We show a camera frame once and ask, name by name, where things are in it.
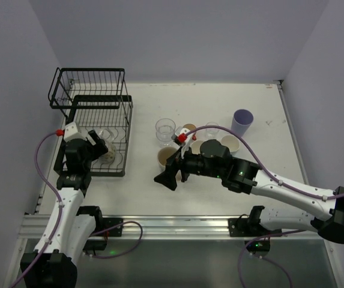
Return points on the cream mug with dragon print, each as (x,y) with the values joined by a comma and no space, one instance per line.
(163,155)

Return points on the clear faceted glass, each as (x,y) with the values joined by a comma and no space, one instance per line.
(164,129)
(164,144)

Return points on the light blue plastic mug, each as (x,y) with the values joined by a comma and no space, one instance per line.
(232,143)

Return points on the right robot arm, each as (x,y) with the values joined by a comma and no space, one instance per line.
(311,209)

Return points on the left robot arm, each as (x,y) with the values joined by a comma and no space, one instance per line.
(53,262)

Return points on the dark teal ceramic mug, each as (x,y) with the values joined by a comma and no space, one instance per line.
(195,146)

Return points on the clear faceted glass front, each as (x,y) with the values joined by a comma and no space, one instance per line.
(164,144)

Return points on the orange ceramic mug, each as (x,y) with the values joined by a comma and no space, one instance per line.
(191,127)

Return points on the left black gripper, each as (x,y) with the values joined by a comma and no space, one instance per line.
(94,143)

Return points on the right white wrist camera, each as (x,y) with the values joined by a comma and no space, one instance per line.
(183,137)

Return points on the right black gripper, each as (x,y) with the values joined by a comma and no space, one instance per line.
(180,168)

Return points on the cream mug with flower print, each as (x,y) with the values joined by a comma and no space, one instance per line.
(108,147)

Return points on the lavender plastic tumbler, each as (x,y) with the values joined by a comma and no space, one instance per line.
(241,121)

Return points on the clear glass cup rack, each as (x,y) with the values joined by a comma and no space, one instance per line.
(211,133)

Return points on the left black controller box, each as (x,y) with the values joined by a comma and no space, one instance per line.
(95,245)

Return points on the aluminium mounting rail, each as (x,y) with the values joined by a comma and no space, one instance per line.
(162,228)

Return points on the right black controller box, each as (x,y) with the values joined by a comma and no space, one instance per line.
(259,248)

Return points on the black controller box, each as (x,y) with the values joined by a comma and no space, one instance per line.
(259,248)
(95,245)

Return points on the black wire dish rack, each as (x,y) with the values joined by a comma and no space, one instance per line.
(96,99)

